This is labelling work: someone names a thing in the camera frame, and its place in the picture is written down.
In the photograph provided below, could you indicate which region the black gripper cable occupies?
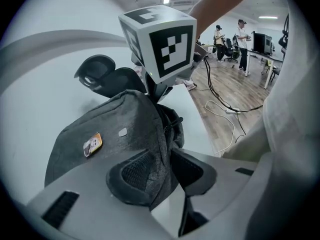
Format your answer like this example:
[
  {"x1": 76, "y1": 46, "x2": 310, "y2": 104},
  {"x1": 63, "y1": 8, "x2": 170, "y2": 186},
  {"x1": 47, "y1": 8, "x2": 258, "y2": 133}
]
[{"x1": 202, "y1": 57, "x2": 265, "y2": 136}]

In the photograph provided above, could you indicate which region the white table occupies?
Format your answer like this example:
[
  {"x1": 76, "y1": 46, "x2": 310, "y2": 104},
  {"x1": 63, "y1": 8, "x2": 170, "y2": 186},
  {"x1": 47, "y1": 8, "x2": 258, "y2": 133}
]
[{"x1": 149, "y1": 83, "x2": 221, "y2": 235}]

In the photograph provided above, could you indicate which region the small orange picture badge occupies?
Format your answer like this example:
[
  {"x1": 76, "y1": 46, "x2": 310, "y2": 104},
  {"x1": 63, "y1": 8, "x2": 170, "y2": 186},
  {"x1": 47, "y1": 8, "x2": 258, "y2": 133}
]
[{"x1": 82, "y1": 132, "x2": 103, "y2": 157}]

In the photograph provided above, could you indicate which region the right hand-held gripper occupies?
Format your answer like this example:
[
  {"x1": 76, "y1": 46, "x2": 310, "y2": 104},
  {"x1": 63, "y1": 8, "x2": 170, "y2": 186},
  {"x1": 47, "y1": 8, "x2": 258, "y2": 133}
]
[{"x1": 118, "y1": 4, "x2": 208, "y2": 103}]

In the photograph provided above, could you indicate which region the person's right forearm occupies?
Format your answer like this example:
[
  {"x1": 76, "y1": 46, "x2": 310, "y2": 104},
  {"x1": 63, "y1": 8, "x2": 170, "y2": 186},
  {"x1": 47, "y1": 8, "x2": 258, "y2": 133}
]
[{"x1": 187, "y1": 0, "x2": 257, "y2": 40}]

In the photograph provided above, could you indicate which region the black green office chair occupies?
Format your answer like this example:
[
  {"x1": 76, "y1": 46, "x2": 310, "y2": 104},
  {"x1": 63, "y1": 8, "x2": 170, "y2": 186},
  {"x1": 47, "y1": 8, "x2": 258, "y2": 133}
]
[{"x1": 223, "y1": 35, "x2": 240, "y2": 64}]

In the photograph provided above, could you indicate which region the white cable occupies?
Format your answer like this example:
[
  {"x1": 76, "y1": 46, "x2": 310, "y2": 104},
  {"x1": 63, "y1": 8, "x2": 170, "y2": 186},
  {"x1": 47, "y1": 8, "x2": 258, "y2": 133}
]
[{"x1": 205, "y1": 100, "x2": 236, "y2": 155}]

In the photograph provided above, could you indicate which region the long white desk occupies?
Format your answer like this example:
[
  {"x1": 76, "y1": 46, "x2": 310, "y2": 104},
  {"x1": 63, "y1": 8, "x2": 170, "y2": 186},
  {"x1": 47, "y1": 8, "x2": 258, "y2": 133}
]
[{"x1": 246, "y1": 48, "x2": 285, "y2": 90}]

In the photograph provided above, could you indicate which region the black monitor box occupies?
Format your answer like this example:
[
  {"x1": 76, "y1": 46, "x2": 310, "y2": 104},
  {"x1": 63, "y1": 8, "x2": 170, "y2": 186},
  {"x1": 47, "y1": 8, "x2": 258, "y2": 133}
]
[{"x1": 251, "y1": 30, "x2": 274, "y2": 55}]

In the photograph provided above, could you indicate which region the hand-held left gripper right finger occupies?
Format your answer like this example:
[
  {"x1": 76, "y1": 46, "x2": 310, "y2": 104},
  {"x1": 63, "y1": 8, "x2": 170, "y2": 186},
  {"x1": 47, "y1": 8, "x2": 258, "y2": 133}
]
[{"x1": 171, "y1": 148, "x2": 273, "y2": 237}]

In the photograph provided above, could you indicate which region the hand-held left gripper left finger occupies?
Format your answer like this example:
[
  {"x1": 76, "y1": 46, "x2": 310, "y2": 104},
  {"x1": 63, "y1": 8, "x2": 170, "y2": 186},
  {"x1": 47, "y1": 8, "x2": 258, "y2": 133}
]
[{"x1": 24, "y1": 148, "x2": 176, "y2": 240}]

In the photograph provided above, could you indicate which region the person's light grey shirt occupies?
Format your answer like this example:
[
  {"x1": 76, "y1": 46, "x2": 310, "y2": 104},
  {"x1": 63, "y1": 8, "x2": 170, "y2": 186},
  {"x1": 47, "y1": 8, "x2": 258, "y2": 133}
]
[{"x1": 221, "y1": 0, "x2": 320, "y2": 240}]

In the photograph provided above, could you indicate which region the dark grey backpack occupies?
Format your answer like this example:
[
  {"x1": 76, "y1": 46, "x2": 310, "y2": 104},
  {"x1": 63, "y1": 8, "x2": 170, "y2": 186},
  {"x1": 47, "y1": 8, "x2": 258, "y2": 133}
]
[{"x1": 44, "y1": 88, "x2": 186, "y2": 211}]

